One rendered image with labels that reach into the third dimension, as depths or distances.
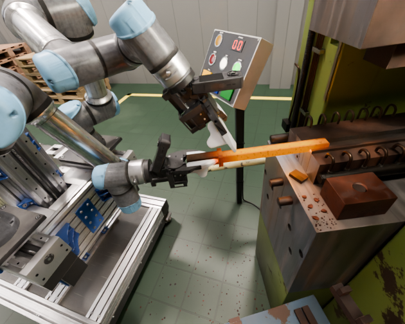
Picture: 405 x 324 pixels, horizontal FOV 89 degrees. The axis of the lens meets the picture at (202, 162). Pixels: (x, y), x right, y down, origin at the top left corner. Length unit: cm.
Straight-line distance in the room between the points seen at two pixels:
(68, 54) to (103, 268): 120
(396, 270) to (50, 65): 89
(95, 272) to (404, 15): 154
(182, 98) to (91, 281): 121
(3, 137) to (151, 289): 123
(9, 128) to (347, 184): 73
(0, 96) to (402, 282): 96
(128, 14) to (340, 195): 57
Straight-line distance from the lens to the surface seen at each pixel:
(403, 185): 79
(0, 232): 97
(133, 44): 45
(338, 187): 61
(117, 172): 63
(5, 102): 53
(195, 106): 48
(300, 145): 66
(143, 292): 155
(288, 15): 329
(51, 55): 50
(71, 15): 87
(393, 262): 76
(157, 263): 159
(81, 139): 72
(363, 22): 50
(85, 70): 50
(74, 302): 148
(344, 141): 75
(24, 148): 109
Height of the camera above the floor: 140
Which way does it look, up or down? 41 degrees down
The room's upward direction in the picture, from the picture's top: 9 degrees counter-clockwise
